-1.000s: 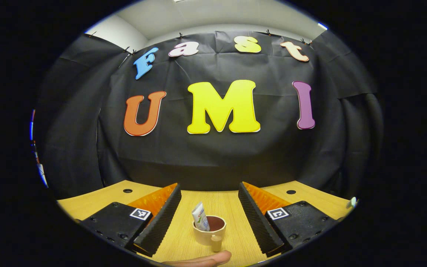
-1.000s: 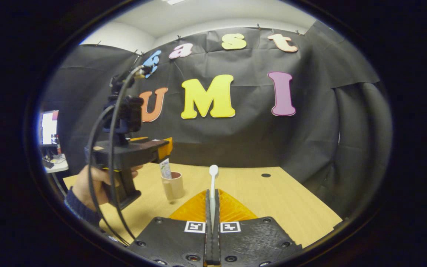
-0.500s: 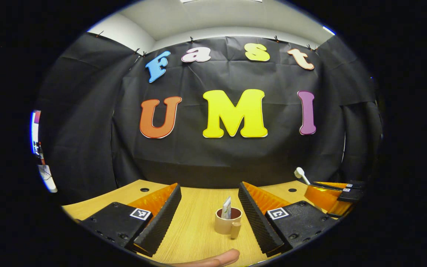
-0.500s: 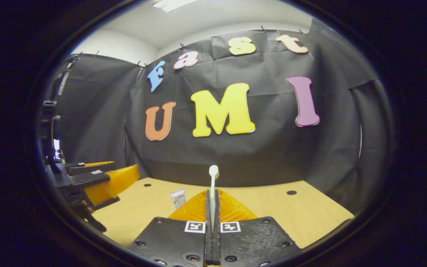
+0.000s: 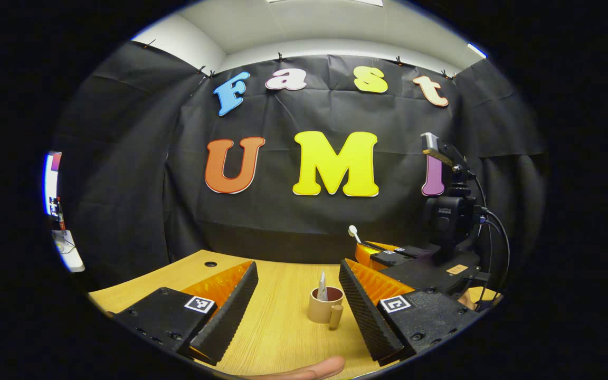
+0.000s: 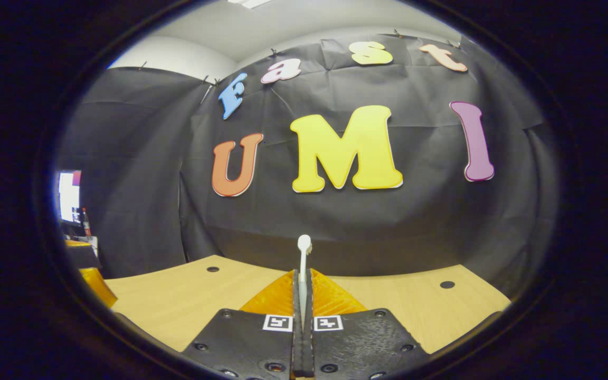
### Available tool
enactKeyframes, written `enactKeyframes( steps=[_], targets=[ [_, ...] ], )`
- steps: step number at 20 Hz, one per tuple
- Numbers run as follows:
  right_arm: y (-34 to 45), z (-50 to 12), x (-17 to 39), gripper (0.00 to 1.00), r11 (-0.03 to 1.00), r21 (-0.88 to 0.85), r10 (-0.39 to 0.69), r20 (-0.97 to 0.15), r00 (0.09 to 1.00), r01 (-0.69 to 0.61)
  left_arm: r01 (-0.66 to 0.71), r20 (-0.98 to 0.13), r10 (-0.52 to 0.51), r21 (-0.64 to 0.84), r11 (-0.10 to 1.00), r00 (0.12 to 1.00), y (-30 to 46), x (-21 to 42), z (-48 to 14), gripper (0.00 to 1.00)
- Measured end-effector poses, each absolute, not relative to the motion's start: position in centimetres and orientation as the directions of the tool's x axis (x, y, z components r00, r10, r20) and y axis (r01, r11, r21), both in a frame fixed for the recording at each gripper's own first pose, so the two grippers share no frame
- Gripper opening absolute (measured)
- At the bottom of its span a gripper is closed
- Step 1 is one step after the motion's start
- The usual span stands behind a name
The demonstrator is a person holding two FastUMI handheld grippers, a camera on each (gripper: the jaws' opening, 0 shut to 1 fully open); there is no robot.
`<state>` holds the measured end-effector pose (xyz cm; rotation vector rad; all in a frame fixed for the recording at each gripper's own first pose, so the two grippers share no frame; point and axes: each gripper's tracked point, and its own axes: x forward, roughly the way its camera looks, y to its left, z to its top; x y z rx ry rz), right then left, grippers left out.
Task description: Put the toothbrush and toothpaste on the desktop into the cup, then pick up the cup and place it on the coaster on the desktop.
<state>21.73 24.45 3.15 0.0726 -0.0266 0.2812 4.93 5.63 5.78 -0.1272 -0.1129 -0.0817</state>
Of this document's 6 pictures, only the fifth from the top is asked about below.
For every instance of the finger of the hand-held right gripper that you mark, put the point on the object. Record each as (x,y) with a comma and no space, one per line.
(409,249)
(372,256)

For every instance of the computer monitor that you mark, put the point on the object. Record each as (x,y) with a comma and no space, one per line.
(51,184)

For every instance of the pale green toothbrush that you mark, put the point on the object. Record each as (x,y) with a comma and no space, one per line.
(353,230)

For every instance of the wooden desktop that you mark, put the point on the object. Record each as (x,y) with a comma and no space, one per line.
(283,306)

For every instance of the ceiling light panel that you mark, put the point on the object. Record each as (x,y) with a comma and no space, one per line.
(325,2)

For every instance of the white side table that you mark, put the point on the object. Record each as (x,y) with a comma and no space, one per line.
(69,253)

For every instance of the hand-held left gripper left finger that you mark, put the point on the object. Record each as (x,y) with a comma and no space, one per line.
(233,311)

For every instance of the white toothpaste tube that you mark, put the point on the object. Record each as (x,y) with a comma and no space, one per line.
(323,287)

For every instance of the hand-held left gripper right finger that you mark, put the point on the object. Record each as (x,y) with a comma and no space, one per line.
(364,311)

